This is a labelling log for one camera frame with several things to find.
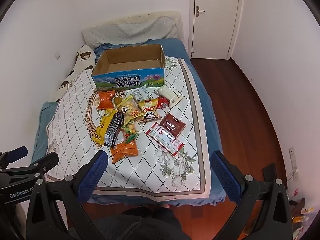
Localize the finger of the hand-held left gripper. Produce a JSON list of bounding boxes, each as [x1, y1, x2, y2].
[[25, 151, 60, 179], [0, 146, 28, 170]]

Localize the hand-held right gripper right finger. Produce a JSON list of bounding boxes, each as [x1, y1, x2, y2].
[[210, 151, 293, 240]]

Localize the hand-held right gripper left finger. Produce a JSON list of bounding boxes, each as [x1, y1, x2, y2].
[[26, 151, 108, 240]]

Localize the large orange snack packet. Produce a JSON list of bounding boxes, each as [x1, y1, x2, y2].
[[110, 140, 139, 164]]

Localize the yellow black snack packet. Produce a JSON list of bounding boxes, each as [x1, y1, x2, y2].
[[91, 109, 125, 147]]

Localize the green candy packet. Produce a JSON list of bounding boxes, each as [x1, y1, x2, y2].
[[120, 117, 139, 144]]

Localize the clear yellow snack packet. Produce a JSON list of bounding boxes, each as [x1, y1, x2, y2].
[[117, 95, 140, 118]]

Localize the small puffy orange snack packet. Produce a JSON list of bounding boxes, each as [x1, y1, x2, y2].
[[97, 90, 116, 110]]

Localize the yellow panda snack packet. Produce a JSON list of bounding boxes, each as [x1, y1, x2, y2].
[[137, 98, 161, 123]]

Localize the small silver snack packet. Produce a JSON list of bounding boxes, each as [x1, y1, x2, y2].
[[131, 85, 147, 102]]

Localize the printed cardboard box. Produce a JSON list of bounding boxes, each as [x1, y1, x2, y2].
[[91, 44, 166, 92]]

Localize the long white silver snack packet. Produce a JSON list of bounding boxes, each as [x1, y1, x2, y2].
[[153, 85, 185, 108]]

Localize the printed diamond pattern blanket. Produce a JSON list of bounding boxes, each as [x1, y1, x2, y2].
[[46, 57, 212, 203]]

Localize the long red white snack packet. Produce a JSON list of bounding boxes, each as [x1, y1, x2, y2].
[[146, 123, 185, 156]]

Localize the dark red snack packet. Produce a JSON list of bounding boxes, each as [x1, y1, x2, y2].
[[159, 112, 187, 138]]

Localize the blue bed sheet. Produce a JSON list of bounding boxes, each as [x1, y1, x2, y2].
[[31, 38, 227, 207]]

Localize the small red snack packet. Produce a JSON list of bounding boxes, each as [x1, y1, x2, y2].
[[156, 97, 170, 109]]

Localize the bear print pillow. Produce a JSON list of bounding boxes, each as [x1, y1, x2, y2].
[[56, 44, 97, 103]]

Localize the cream pillow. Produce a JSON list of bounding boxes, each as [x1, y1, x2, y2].
[[81, 11, 184, 50]]

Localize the white door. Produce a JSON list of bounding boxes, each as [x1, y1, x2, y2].
[[191, 0, 244, 60]]

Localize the white wall socket panel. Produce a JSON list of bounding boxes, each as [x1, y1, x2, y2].
[[289, 147, 300, 182]]

